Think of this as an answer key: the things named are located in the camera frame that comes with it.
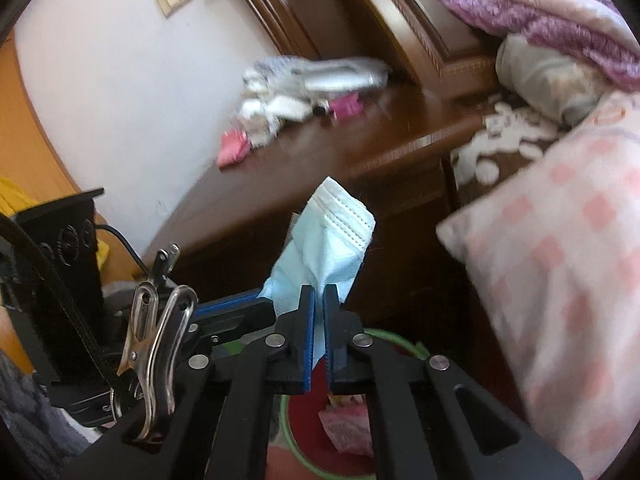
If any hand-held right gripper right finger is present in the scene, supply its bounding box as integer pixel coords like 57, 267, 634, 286
324, 284, 585, 480

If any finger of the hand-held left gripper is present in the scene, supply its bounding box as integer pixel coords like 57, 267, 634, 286
190, 294, 277, 357

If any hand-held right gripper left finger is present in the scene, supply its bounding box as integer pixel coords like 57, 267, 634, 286
60, 284, 316, 480

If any green rimmed red bin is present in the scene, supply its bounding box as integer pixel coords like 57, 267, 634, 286
265, 327, 431, 480

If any pink wrapper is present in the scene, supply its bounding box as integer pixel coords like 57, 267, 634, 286
317, 395, 376, 456

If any blue face mask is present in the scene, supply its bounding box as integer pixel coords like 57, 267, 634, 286
260, 176, 377, 311

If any patterned clear plastic bag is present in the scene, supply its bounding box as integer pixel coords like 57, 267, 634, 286
242, 57, 311, 96

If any metal spring clip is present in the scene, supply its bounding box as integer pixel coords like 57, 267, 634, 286
116, 244, 200, 443

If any pink packet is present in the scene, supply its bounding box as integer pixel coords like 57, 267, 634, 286
216, 129, 251, 168

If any beige packet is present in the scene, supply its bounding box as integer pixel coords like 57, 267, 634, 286
247, 119, 283, 150

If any dark wooden nightstand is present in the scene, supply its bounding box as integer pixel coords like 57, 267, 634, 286
141, 80, 506, 361

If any white tissue pack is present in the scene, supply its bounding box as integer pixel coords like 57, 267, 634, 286
237, 95, 313, 126

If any magenta packet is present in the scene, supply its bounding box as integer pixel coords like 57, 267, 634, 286
330, 92, 363, 121

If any pink checked pillow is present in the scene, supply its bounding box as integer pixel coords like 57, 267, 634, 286
436, 92, 640, 480

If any brown white dotted blanket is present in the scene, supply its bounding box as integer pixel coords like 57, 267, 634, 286
450, 91, 573, 201

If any dark wooden headboard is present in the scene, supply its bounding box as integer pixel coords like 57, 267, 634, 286
199, 0, 591, 103

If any grey white pillow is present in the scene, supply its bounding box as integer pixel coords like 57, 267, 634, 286
496, 32, 618, 126

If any purple lace quilt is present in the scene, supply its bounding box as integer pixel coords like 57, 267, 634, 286
429, 0, 640, 93

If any thin black wire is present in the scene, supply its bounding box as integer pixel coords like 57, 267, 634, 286
94, 224, 148, 273

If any black braided cable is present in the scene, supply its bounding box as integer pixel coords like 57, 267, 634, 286
0, 212, 126, 411

